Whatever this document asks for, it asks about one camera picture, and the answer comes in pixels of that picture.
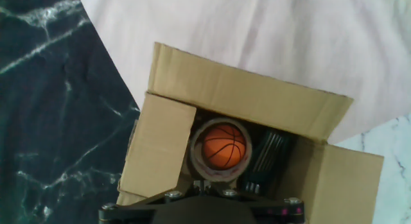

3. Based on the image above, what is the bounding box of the black ribbed object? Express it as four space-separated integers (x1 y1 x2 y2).
239 127 295 196

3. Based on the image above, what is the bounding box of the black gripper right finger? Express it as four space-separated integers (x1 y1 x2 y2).
202 180 306 224

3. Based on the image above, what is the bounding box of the orange mini basketball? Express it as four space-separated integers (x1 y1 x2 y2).
202 123 247 170

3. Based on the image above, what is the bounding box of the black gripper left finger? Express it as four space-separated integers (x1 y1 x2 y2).
98 180 204 224

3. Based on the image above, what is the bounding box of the marble and pink pattern cloth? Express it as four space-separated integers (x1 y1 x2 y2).
0 0 411 224

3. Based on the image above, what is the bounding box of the brown cardboard box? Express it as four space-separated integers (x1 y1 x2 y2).
116 41 385 224

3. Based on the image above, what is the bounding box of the brown packing tape roll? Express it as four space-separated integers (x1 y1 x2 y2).
188 117 253 183

